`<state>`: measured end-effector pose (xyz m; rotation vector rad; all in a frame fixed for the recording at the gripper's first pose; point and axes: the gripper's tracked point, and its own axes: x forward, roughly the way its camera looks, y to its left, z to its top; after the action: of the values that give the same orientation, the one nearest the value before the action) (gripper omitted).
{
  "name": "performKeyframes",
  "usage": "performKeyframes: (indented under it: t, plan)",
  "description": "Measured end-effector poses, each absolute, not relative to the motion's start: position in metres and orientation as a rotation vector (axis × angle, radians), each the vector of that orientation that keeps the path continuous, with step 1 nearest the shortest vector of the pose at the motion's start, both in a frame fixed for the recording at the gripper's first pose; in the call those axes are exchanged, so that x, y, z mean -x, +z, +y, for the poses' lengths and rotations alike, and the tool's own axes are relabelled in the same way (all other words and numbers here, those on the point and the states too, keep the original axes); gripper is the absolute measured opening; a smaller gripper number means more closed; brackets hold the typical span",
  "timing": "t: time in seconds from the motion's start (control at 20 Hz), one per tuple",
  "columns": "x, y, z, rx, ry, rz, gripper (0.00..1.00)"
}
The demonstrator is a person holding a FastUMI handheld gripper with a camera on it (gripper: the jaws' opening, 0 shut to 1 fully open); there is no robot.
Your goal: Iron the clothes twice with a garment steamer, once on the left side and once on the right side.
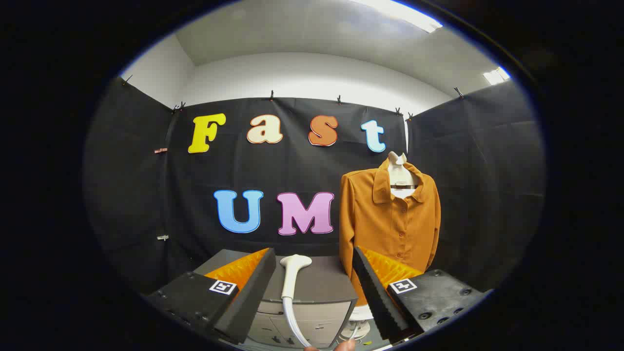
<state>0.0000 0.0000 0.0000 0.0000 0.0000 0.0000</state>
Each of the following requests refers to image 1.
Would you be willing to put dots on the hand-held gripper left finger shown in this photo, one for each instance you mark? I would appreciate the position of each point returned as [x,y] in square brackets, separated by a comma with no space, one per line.
[248,302]

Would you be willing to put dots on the black backdrop cloth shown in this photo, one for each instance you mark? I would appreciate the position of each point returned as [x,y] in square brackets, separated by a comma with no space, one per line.
[292,170]

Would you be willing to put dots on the grey drawer cabinet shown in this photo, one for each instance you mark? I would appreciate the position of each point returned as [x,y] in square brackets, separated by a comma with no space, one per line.
[321,282]

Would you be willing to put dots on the small ceiling light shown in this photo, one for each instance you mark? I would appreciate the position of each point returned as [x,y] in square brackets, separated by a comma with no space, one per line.
[496,76]

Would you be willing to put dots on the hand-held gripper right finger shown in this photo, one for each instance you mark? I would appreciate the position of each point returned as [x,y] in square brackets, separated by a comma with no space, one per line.
[378,302]

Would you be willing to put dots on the white mannequin torso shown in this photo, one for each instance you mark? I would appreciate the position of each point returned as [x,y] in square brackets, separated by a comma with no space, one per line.
[397,163]

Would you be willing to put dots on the long ceiling light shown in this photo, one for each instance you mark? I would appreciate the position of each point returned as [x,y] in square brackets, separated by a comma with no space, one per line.
[404,17]

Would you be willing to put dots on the orange button shirt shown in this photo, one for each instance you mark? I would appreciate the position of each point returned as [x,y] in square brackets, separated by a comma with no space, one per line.
[390,229]

